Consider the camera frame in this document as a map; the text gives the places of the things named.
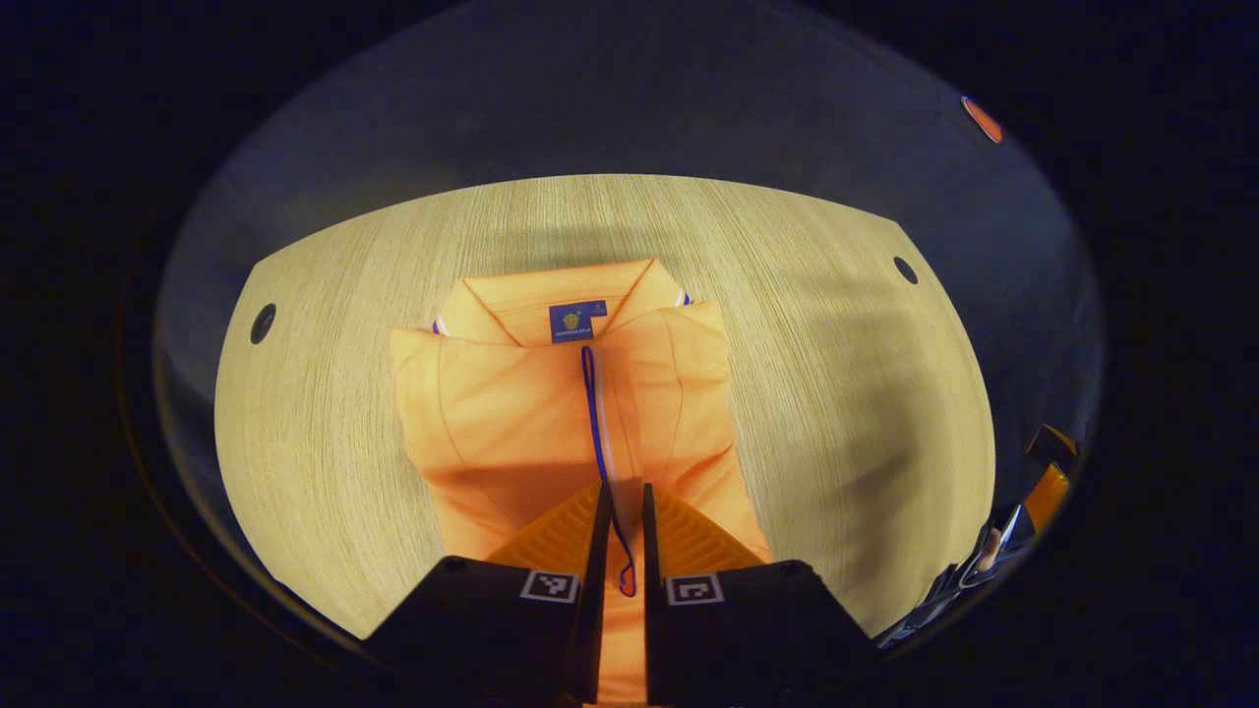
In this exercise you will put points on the orange T-shirt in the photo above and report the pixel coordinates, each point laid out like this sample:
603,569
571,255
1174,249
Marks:
511,413

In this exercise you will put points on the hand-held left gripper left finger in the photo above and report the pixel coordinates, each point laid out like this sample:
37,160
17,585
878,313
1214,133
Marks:
598,590

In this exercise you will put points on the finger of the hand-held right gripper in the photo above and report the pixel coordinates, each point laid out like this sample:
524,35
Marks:
1049,492

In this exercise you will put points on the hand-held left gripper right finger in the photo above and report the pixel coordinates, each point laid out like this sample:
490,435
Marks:
652,551

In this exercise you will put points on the black backdrop cloth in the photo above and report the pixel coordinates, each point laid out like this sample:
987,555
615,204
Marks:
639,98

